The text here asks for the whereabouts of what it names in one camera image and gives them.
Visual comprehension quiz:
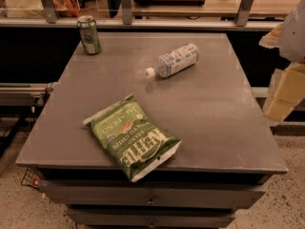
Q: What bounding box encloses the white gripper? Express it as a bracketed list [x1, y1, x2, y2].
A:
[258, 0, 305, 122]

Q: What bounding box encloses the green soda can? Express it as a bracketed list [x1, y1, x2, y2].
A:
[77, 15, 101, 54]

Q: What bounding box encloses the grey drawer cabinet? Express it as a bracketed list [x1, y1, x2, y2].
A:
[17, 32, 287, 229]

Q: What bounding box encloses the clear plastic water bottle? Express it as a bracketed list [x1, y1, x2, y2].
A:
[145, 43, 199, 78]

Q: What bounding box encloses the green kettle chips bag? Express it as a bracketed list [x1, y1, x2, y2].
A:
[83, 95, 182, 182]

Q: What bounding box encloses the orange patterned bag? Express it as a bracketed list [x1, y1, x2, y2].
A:
[52, 0, 79, 17]

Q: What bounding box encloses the metal railing frame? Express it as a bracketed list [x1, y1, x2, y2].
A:
[0, 0, 287, 31]

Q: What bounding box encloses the grey conveyor rail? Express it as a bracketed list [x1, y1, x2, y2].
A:
[0, 82, 56, 107]

